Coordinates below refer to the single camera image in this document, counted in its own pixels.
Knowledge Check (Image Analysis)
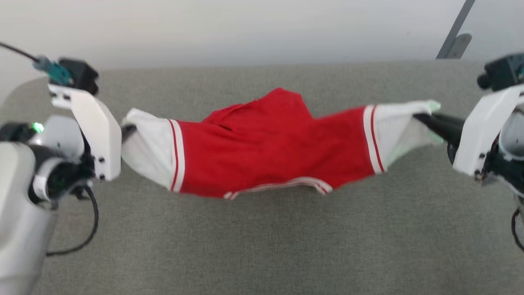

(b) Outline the grey fabric sofa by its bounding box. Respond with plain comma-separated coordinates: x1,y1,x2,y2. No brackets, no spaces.
0,59,524,295

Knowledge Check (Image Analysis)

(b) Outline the black left cable, teal plug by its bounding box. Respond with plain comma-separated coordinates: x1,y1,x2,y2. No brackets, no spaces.
0,41,74,87

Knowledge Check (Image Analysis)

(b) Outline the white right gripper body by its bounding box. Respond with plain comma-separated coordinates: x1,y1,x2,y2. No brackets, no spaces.
452,85,524,177

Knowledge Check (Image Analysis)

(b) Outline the red and white garment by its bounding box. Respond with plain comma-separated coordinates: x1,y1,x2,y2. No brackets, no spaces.
121,87,445,201

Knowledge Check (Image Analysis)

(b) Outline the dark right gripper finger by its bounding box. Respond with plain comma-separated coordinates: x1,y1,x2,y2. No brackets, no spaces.
427,122,463,148
413,113,465,128

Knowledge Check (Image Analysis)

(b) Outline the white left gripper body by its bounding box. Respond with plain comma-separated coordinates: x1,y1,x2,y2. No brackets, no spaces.
48,84,122,182

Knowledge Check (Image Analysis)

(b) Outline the grey metal post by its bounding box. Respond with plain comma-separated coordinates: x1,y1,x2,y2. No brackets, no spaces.
436,0,476,60

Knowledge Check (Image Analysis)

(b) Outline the thin dark right arm cable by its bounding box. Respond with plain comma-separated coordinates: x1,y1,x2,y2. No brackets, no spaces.
510,207,524,252

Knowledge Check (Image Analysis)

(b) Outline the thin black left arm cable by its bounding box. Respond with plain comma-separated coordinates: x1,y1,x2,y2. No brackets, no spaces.
46,184,100,257

